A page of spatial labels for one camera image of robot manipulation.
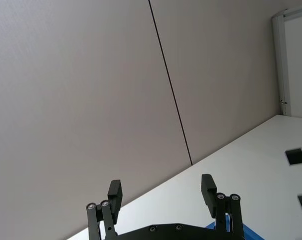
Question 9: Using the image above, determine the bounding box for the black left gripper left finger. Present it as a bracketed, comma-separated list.
[85, 179, 123, 240]

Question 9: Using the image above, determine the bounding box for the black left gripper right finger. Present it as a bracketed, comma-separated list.
[201, 174, 244, 237]

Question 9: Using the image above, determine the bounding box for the white table cloth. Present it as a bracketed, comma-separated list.
[63, 114, 302, 240]

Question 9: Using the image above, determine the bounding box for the blue plastic piece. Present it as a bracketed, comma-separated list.
[205, 220, 260, 240]

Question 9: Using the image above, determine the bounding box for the white panel frame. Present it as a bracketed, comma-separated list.
[271, 4, 302, 117]

